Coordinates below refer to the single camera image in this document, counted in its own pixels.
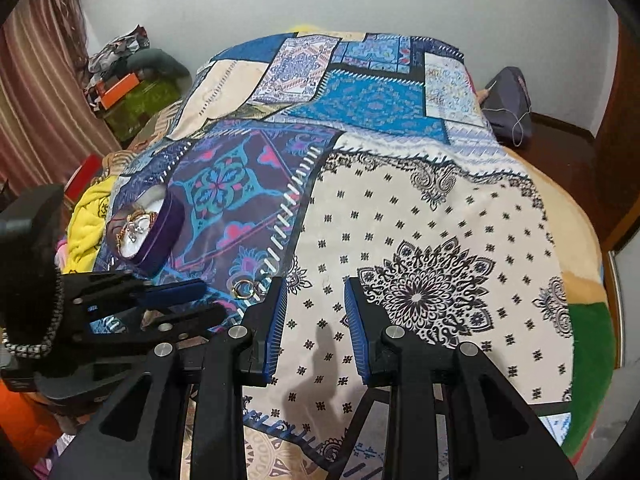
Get orange box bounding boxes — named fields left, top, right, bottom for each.
left=101, top=73, right=140, bottom=110

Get striped brown curtain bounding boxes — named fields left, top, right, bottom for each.
left=1, top=0, right=119, bottom=193

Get blue patchwork bedspread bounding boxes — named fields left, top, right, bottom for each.
left=110, top=32, right=574, bottom=479

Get pile of clothes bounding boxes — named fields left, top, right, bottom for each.
left=84, top=25, right=191, bottom=93

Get green patterned bag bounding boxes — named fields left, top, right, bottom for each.
left=103, top=77, right=180, bottom=144

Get dark grey bag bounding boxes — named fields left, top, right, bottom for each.
left=480, top=66, right=533, bottom=148

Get red box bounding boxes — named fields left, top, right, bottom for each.
left=64, top=154, right=103, bottom=204

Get green and tan blanket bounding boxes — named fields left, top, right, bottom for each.
left=506, top=150, right=616, bottom=464

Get yellow cartoon blanket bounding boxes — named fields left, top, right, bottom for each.
left=63, top=177, right=117, bottom=274

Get gold rings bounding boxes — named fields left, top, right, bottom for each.
left=231, top=276, right=263, bottom=302

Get red beaded cord bracelet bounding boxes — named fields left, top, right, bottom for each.
left=115, top=208, right=161, bottom=252

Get brown wooden door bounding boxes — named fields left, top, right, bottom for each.
left=593, top=22, right=639, bottom=242

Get orange sleeve forearm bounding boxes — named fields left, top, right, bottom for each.
left=0, top=382, right=63, bottom=467

